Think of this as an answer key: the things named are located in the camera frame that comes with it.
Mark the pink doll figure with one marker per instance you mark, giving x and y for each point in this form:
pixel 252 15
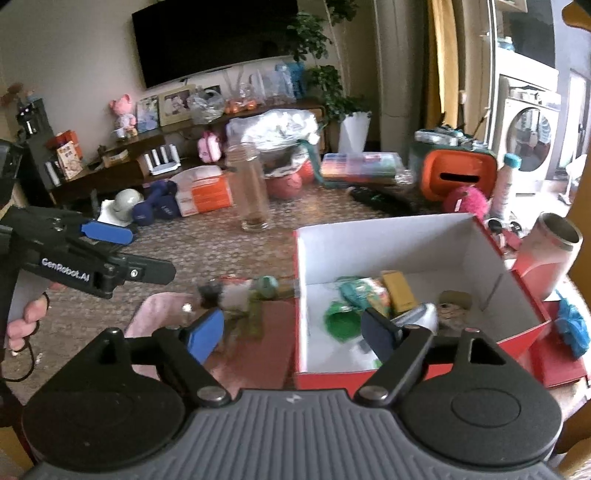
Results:
pixel 123 113

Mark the green wet wipes pack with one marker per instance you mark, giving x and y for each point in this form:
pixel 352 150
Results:
pixel 364 293

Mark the black water dispenser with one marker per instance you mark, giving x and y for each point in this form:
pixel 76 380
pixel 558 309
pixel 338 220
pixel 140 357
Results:
pixel 34 138

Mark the small yellow box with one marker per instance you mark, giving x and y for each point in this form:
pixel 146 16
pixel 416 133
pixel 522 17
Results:
pixel 399 290

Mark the grey green cap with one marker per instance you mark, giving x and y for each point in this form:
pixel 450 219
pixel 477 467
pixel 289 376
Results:
pixel 128 202

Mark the orange tissue box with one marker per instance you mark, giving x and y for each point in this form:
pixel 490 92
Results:
pixel 203 191

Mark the green potted plant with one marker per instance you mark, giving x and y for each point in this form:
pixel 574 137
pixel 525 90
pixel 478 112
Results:
pixel 332 87

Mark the white washing machine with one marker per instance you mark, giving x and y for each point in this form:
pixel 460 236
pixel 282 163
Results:
pixel 526 134

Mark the small pink bottle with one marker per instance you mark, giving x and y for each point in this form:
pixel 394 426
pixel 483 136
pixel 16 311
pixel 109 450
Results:
pixel 208 146

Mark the red notebook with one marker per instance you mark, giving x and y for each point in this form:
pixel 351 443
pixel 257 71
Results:
pixel 561 364

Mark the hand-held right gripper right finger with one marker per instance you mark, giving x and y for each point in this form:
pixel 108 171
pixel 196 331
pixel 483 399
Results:
pixel 378 334

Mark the blue picture card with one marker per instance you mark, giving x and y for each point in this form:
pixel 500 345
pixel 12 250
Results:
pixel 147 113

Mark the printed snack box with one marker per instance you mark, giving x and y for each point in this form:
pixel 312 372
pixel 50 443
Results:
pixel 69 159

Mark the bag of oranges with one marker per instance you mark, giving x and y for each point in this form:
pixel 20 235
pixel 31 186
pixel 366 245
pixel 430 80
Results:
pixel 240 107

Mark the wooden television cabinet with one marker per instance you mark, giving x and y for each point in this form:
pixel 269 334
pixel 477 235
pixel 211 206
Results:
pixel 120 173

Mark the pink towel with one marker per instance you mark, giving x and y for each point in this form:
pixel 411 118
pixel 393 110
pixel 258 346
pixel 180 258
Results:
pixel 143 318

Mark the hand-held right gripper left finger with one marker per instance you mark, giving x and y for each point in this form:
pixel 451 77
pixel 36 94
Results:
pixel 205 334

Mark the black remote control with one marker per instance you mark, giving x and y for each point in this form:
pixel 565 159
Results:
pixel 383 199

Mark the clear glass bottle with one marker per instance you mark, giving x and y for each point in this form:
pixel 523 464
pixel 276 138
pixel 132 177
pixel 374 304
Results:
pixel 247 194

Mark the yellow curtain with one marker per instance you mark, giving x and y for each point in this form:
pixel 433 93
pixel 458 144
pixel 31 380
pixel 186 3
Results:
pixel 443 60

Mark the teal ribbon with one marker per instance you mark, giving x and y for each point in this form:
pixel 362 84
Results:
pixel 311 157

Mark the green plastic wrapper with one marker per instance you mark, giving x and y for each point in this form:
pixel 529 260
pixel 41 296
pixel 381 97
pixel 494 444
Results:
pixel 341 321

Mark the small clear plastic bag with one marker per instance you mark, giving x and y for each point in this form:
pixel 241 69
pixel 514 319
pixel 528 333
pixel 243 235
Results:
pixel 205 106

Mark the orange and green organizer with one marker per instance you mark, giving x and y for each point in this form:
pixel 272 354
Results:
pixel 457 170

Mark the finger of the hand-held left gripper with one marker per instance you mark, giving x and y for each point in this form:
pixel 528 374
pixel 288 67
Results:
pixel 147 271
pixel 108 233

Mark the black television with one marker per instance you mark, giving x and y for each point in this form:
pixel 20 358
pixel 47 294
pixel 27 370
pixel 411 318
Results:
pixel 212 37

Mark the white standing air conditioner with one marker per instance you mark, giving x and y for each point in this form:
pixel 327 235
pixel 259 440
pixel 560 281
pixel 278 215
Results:
pixel 401 69

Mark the colourful plastic storage case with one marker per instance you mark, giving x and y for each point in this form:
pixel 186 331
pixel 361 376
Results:
pixel 360 168

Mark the red cardboard box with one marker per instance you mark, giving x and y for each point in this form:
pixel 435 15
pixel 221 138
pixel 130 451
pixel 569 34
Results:
pixel 415 249

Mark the person's left hand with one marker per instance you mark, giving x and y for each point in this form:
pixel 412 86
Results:
pixel 27 318

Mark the large clear plastic bag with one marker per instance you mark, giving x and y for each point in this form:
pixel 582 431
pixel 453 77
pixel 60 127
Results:
pixel 277 129

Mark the white router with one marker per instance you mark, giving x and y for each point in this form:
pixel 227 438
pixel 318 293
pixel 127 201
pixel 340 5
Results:
pixel 161 161

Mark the blue crumpled plastic bag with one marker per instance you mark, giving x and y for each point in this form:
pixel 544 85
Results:
pixel 572 325

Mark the wooden photo frame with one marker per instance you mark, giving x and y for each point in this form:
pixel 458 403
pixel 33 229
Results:
pixel 175 108

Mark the blue dumbbell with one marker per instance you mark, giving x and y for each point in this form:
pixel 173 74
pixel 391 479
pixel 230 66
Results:
pixel 145 210
pixel 168 210

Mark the blue plastic bags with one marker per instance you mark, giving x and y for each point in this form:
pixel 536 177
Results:
pixel 281 83

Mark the pink white tumbler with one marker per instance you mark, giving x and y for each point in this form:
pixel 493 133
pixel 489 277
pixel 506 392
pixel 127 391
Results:
pixel 547 258

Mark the pink fluffy ball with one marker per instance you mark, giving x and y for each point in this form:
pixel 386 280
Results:
pixel 466 201

